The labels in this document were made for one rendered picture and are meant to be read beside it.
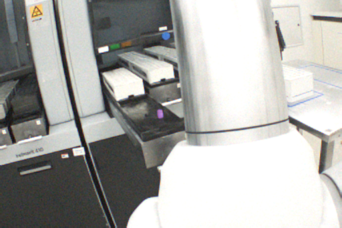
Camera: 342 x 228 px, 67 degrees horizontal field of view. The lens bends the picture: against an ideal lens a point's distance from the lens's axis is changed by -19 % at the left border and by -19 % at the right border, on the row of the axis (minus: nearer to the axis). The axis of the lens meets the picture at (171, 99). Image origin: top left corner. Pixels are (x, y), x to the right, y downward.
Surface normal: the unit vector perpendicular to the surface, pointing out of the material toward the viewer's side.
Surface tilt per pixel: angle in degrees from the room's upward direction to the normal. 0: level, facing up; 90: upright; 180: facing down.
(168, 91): 90
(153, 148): 90
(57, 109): 90
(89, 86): 90
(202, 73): 74
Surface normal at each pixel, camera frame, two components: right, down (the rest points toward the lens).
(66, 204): 0.36, 0.23
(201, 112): -0.72, 0.07
